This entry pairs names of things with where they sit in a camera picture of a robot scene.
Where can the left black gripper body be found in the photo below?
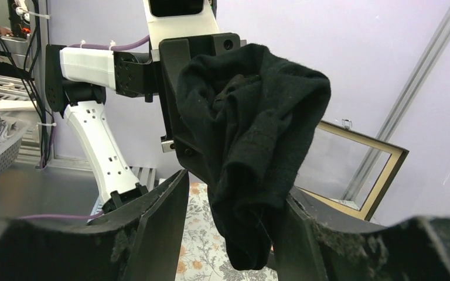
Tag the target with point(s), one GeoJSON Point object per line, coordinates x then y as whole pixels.
{"type": "Point", "coordinates": [174, 55]}

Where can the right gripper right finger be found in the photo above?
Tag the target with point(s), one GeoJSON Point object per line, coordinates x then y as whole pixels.
{"type": "Point", "coordinates": [318, 242]}

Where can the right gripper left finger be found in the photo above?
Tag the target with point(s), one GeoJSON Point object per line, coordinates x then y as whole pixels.
{"type": "Point", "coordinates": [138, 241]}

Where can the black garment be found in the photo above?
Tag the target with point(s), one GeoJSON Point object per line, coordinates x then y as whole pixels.
{"type": "Point", "coordinates": [254, 115]}

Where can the black wooden compartment box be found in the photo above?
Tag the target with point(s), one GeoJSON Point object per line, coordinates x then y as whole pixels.
{"type": "Point", "coordinates": [348, 170]}

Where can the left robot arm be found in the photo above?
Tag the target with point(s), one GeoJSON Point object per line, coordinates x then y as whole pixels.
{"type": "Point", "coordinates": [76, 81]}

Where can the floral patterned table mat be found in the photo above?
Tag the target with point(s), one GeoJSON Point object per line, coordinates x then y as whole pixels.
{"type": "Point", "coordinates": [203, 250]}

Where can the grey plastic laundry basket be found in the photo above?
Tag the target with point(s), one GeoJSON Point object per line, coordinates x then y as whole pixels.
{"type": "Point", "coordinates": [9, 150]}

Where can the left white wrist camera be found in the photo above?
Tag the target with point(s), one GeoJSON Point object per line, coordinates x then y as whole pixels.
{"type": "Point", "coordinates": [176, 19]}

